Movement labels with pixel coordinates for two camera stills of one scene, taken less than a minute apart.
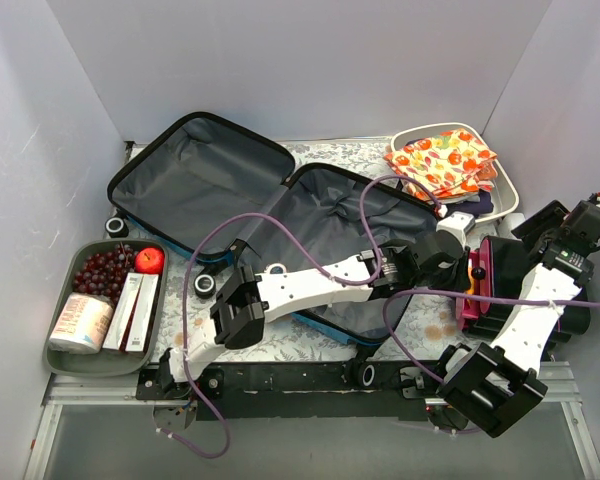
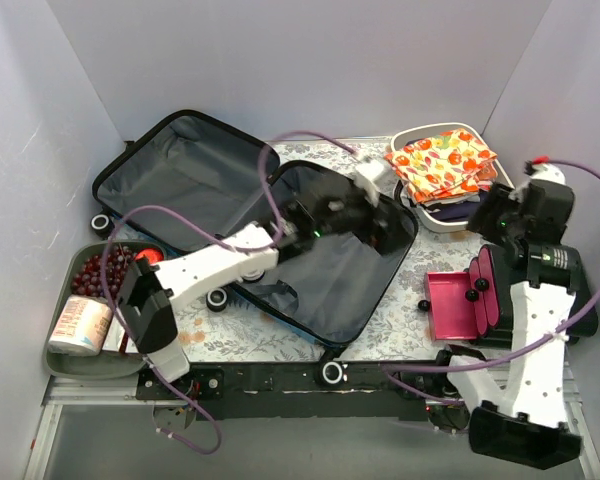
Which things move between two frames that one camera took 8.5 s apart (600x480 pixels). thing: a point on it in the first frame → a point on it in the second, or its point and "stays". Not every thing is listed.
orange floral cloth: (452, 162) stays
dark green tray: (107, 363) stays
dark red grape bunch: (105, 272) stays
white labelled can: (81, 323) stays
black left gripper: (473, 273) → (368, 211)
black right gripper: (544, 230) → (487, 214)
